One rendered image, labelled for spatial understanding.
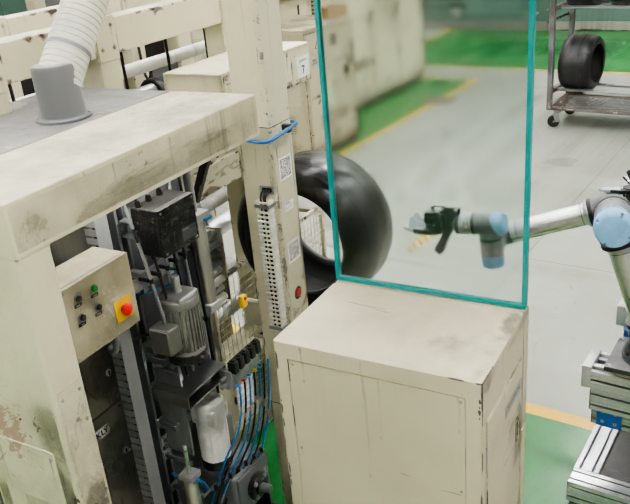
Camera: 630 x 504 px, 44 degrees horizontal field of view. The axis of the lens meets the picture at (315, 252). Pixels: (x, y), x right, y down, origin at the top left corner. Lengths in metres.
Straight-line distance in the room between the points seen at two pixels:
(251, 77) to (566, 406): 2.31
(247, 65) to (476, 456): 1.29
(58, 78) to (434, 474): 1.37
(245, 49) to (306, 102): 4.98
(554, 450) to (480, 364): 1.86
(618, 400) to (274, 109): 1.61
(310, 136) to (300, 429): 5.52
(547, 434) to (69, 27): 2.66
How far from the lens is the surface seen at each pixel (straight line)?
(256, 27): 2.37
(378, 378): 1.90
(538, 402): 3.97
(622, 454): 3.38
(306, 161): 2.77
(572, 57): 8.18
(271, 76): 2.43
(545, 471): 3.58
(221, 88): 2.67
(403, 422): 1.95
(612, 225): 2.56
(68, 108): 2.18
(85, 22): 2.23
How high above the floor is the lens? 2.27
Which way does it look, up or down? 24 degrees down
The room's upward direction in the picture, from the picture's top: 5 degrees counter-clockwise
